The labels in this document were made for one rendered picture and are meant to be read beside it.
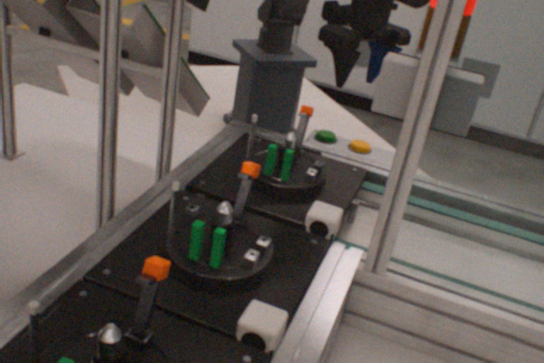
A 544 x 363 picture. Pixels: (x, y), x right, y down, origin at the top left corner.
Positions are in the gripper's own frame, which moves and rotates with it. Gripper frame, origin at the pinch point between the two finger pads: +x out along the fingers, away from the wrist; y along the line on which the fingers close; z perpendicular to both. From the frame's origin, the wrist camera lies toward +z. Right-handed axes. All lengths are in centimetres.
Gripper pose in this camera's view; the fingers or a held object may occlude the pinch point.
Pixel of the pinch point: (359, 65)
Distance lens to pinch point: 102.3
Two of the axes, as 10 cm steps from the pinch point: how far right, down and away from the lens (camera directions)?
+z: -6.9, -4.1, 5.9
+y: -7.0, 1.7, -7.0
